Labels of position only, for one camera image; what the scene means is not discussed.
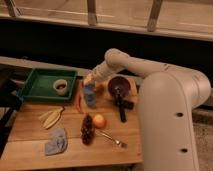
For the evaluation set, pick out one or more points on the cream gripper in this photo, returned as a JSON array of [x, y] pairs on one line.
[[88, 79]]

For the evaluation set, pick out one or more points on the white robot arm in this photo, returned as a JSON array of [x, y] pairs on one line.
[[167, 96]]

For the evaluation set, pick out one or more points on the blue plastic cup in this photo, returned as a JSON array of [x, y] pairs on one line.
[[90, 98]]

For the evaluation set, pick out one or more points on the white cup in tray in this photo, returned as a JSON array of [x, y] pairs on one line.
[[61, 87]]

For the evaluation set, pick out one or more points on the brown bowl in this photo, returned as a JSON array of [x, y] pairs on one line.
[[99, 88]]

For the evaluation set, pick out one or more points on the red chili pepper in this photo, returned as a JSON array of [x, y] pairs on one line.
[[78, 104]]

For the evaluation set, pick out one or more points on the dark maroon bowl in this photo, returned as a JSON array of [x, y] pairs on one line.
[[119, 83]]

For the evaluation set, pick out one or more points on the orange apple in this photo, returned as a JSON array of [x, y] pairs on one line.
[[99, 121]]

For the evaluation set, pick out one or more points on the black spatula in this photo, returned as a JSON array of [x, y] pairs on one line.
[[122, 104]]

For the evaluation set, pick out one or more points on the wooden table board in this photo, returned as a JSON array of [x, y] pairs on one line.
[[24, 149]]

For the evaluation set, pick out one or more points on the dark grape bunch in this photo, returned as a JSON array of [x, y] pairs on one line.
[[87, 130]]

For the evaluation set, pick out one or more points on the green plastic tray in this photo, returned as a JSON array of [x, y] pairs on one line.
[[39, 85]]

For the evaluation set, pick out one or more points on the blue-grey cloth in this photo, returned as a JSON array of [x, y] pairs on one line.
[[58, 142]]

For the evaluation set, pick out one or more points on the silver fork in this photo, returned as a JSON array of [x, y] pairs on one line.
[[116, 141]]

